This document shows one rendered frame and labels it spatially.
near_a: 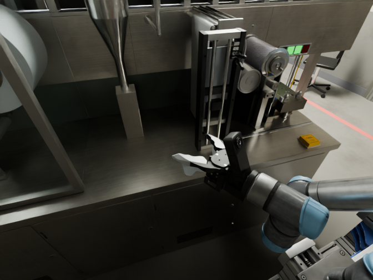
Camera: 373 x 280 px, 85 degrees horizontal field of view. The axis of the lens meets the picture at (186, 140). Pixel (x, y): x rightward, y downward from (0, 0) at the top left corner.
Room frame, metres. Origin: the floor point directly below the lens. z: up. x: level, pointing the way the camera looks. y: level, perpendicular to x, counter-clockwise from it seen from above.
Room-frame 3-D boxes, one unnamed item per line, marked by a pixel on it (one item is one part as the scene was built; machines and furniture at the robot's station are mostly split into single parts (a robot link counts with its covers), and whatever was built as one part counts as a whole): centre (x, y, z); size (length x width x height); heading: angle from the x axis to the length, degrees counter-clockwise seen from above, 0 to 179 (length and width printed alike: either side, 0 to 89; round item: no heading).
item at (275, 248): (0.25, -0.24, 1.12); 0.11 x 0.08 x 0.11; 139
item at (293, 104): (1.19, -0.56, 1.00); 0.40 x 0.16 x 0.06; 16
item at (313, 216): (0.23, -0.23, 1.21); 0.11 x 0.08 x 0.09; 49
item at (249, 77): (1.07, -0.28, 1.17); 0.26 x 0.12 x 0.12; 16
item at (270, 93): (0.93, -0.41, 1.05); 0.06 x 0.05 x 0.31; 16
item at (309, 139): (0.81, -0.65, 0.91); 0.07 x 0.07 x 0.02; 16
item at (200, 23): (1.04, -0.07, 1.17); 0.34 x 0.05 x 0.54; 16
